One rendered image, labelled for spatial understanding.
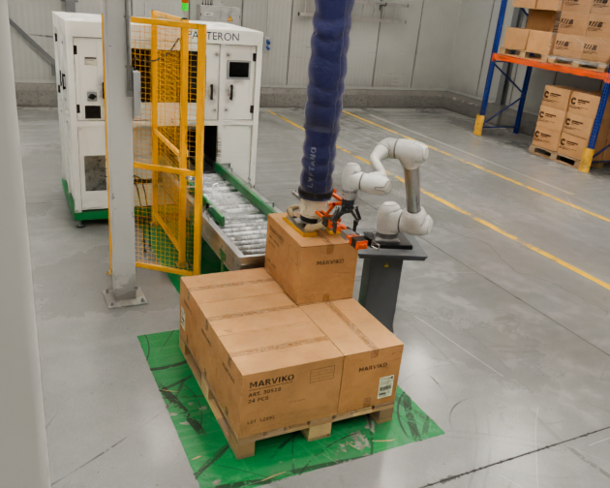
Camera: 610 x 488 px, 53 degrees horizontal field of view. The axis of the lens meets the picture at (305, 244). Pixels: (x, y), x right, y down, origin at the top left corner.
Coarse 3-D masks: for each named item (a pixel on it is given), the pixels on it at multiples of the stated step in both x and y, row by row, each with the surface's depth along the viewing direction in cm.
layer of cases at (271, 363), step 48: (192, 288) 398; (240, 288) 404; (192, 336) 397; (240, 336) 348; (288, 336) 352; (336, 336) 357; (384, 336) 362; (240, 384) 317; (288, 384) 329; (336, 384) 345; (384, 384) 362; (240, 432) 327
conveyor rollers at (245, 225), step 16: (208, 176) 628; (208, 192) 584; (224, 192) 591; (224, 208) 547; (240, 208) 546; (256, 208) 552; (240, 224) 511; (256, 224) 516; (240, 240) 484; (256, 240) 481
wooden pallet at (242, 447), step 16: (192, 352) 400; (192, 368) 405; (208, 384) 371; (208, 400) 376; (224, 416) 363; (336, 416) 354; (352, 416) 360; (384, 416) 372; (224, 432) 351; (272, 432) 337; (288, 432) 342; (304, 432) 355; (320, 432) 353; (240, 448) 331
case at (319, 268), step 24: (288, 240) 394; (312, 240) 384; (336, 240) 388; (264, 264) 438; (288, 264) 397; (312, 264) 382; (336, 264) 389; (288, 288) 400; (312, 288) 388; (336, 288) 396
